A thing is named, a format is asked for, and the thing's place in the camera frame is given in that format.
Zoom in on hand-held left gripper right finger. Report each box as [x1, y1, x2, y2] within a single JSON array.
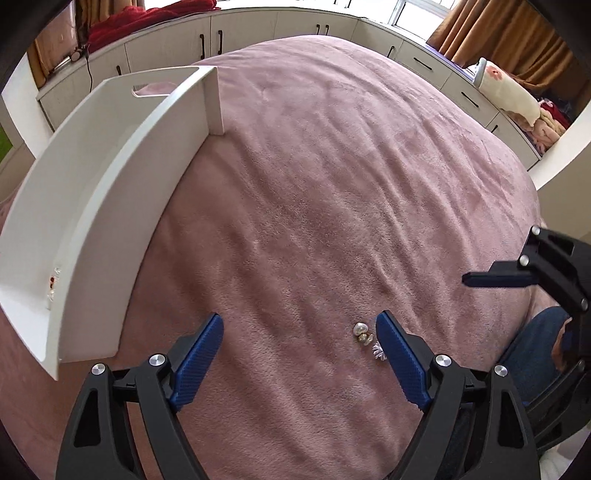
[[375, 311, 541, 480]]

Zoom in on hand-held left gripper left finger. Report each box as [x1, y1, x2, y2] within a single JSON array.
[[55, 313, 225, 480]]

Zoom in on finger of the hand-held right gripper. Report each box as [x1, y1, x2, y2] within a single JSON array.
[[524, 355, 591, 457], [462, 225, 591, 320]]

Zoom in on small silver earrings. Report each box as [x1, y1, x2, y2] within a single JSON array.
[[352, 322, 389, 363]]

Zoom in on white rectangular storage box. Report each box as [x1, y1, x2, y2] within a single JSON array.
[[0, 65, 226, 382]]

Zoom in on person's leg in jeans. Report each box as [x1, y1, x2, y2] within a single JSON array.
[[501, 306, 574, 409]]

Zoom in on pile of folded clothes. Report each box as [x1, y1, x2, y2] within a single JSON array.
[[523, 95, 576, 158]]

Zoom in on floral cream pillow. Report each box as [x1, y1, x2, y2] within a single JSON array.
[[473, 57, 541, 128]]

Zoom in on pink plush bed blanket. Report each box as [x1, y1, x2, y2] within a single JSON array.
[[0, 36, 542, 480]]

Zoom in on purple seat cushion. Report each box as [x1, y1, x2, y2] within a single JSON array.
[[426, 39, 477, 71]]

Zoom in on brown curtain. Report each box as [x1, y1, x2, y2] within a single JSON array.
[[28, 0, 146, 89], [438, 0, 571, 94]]

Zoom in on white-framed bay window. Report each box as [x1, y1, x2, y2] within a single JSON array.
[[387, 0, 463, 29]]

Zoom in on white window seat cabinets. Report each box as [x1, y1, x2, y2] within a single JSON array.
[[37, 6, 544, 172]]

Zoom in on red blanket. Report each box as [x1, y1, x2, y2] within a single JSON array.
[[86, 0, 222, 55]]

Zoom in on black cable with round device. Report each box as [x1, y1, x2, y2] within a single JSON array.
[[51, 44, 94, 89]]

